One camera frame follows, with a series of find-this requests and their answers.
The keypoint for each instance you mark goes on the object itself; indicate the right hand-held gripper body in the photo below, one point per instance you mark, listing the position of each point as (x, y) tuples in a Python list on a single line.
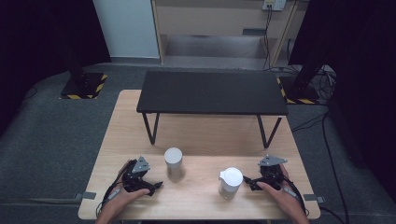
[(271, 174)]

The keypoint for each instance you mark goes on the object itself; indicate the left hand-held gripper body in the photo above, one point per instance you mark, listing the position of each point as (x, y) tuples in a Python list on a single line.
[(134, 179)]

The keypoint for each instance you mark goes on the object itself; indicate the white cup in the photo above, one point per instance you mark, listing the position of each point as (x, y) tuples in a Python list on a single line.
[(230, 182)]

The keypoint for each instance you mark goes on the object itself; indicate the glass jar with round white lid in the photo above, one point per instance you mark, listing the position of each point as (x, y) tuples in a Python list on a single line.
[(173, 161)]

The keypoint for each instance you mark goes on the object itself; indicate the black shelf with metal legs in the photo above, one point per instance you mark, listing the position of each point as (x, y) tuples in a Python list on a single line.
[(211, 91)]

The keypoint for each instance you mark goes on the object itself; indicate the person's right hand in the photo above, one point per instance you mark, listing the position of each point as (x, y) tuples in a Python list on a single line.
[(280, 196)]

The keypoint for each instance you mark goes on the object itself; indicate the person's left hand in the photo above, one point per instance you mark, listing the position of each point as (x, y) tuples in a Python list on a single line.
[(124, 200)]

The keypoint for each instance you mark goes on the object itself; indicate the grey tape strip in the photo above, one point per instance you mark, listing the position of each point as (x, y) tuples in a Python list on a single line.
[(313, 198), (85, 196)]

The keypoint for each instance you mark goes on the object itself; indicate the black stand with striped base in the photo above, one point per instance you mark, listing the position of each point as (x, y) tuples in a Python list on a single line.
[(300, 90), (82, 85)]

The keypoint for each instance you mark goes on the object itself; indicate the black curtain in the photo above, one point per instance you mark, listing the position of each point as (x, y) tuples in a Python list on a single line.
[(364, 77), (37, 46)]

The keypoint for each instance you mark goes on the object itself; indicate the white panel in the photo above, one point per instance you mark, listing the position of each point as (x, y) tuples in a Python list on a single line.
[(127, 28)]

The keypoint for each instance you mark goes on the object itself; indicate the wall power outlet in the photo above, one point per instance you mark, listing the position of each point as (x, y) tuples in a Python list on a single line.
[(274, 4)]

